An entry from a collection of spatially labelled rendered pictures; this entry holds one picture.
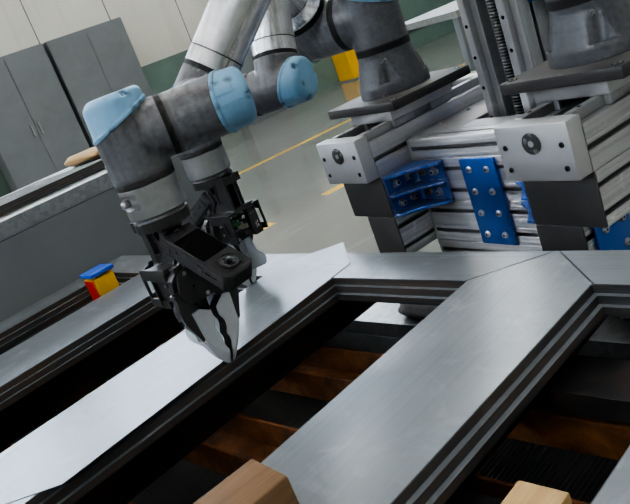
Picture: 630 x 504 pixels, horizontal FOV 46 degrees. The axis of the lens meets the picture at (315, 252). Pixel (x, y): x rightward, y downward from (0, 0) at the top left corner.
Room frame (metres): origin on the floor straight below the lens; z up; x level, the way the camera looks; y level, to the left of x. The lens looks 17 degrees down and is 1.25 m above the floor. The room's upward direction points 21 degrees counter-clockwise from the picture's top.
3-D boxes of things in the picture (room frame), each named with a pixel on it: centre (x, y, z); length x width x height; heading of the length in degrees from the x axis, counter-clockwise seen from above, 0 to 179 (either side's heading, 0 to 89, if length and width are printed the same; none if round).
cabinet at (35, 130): (9.43, 2.70, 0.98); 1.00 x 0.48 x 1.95; 119
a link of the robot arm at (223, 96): (0.94, 0.06, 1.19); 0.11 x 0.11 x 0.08; 9
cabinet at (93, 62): (9.95, 1.78, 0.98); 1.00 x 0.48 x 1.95; 119
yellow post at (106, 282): (1.65, 0.48, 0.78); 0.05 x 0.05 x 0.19; 39
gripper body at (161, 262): (0.92, 0.17, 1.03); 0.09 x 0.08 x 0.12; 39
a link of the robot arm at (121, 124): (0.91, 0.16, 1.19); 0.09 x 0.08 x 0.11; 99
